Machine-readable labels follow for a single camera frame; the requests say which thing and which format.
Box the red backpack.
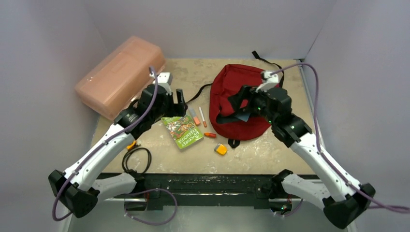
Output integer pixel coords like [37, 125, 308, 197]
[186, 50, 286, 148]

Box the green picture book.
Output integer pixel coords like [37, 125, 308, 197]
[161, 114, 204, 150]

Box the light blue notebook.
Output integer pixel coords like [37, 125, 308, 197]
[235, 112, 251, 122]

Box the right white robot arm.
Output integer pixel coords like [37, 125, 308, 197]
[228, 86, 376, 229]

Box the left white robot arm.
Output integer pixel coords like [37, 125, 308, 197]
[48, 84, 188, 221]

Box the orange grey highlighter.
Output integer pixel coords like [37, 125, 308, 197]
[189, 108, 201, 126]

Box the white marker pen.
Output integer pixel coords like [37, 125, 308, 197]
[199, 107, 207, 128]

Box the red orange marker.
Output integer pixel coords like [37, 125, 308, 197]
[204, 132, 217, 138]

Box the pink translucent storage box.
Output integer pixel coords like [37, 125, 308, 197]
[75, 36, 166, 120]

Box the yellow tape measure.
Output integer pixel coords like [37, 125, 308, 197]
[126, 141, 137, 151]

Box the yellow grey eraser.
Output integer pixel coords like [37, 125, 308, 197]
[214, 143, 228, 156]

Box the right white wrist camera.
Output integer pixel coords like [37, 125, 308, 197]
[255, 70, 280, 93]

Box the black coiled cable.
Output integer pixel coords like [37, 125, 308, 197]
[122, 146, 152, 175]

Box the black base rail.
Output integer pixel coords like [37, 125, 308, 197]
[114, 174, 299, 215]

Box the aluminium frame rail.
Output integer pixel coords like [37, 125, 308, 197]
[60, 59, 358, 232]

